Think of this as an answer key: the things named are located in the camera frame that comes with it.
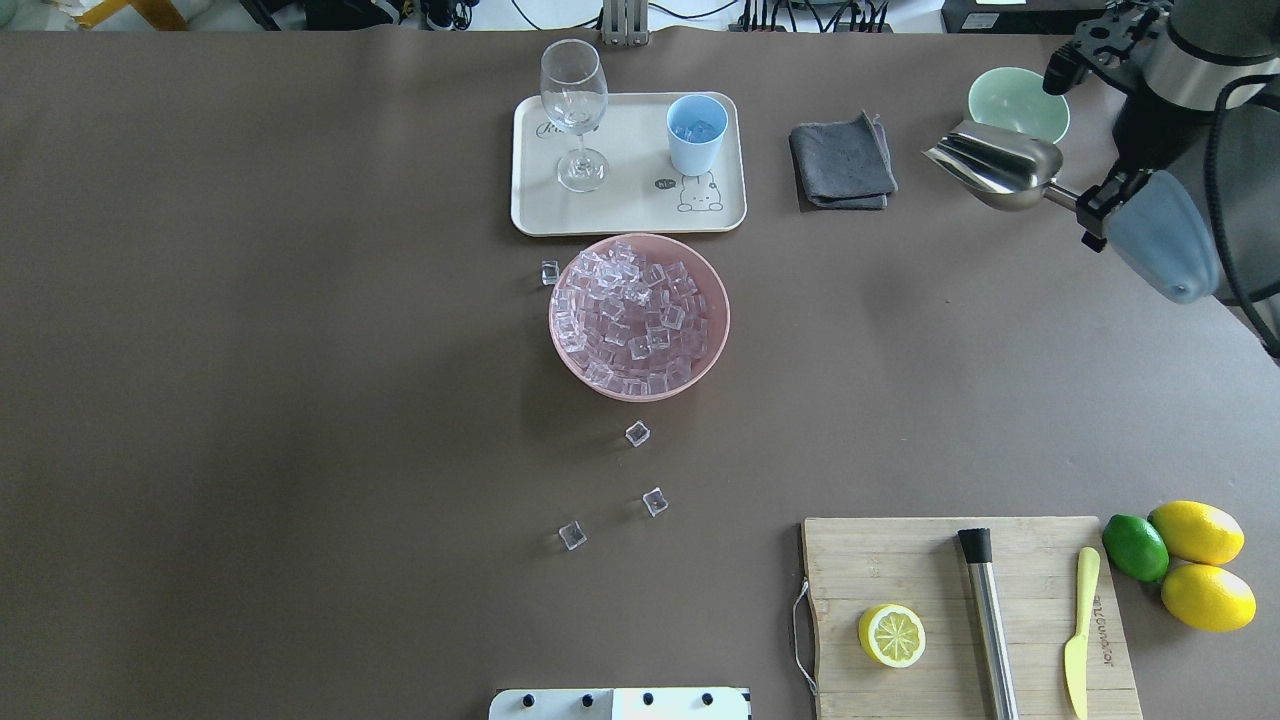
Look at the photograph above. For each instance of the half lemon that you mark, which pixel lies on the half lemon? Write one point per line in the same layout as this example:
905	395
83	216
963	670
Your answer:
892	635

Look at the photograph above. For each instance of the green ceramic bowl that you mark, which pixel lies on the green ceramic bowl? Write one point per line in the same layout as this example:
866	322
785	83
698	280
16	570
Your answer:
1013	98

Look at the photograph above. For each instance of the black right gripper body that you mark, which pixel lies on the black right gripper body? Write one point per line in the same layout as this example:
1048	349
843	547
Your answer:
1143	129

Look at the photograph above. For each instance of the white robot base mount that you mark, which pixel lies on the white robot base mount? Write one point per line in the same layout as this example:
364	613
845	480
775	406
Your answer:
662	702

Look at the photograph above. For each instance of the clear wine glass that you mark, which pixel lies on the clear wine glass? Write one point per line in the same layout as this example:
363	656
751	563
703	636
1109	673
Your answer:
574	95

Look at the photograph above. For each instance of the bamboo cutting board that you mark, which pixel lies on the bamboo cutting board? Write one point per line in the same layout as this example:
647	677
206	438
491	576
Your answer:
855	564

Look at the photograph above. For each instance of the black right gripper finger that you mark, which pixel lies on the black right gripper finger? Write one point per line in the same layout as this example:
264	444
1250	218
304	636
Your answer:
1098	205

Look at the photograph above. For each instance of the grey folded cloth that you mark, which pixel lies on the grey folded cloth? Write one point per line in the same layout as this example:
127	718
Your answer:
844	165

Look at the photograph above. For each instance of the yellow lemon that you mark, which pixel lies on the yellow lemon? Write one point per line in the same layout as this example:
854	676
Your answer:
1194	531
1208	598

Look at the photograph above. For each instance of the pile of clear ice cubes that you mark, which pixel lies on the pile of clear ice cubes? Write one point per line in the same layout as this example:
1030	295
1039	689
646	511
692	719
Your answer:
635	320

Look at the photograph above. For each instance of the pink bowl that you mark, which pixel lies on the pink bowl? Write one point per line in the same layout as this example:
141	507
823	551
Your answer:
640	385

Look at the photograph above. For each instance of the green lime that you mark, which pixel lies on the green lime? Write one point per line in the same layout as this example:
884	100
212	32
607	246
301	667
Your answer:
1135	548

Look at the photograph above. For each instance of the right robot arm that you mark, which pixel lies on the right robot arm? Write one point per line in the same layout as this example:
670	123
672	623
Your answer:
1191	200

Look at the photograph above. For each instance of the loose clear ice cube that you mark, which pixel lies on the loose clear ice cube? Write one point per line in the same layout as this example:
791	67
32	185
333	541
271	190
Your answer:
638	433

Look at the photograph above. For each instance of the yellow plastic knife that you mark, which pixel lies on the yellow plastic knife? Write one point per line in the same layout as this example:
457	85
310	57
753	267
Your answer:
1075	652

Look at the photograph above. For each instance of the cream rabbit tray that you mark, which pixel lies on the cream rabbit tray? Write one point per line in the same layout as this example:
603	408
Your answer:
643	192

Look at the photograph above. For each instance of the steel ice scoop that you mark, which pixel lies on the steel ice scoop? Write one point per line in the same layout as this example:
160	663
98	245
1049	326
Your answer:
1006	170

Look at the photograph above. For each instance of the light blue cup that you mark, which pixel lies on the light blue cup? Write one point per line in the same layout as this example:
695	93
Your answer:
696	125

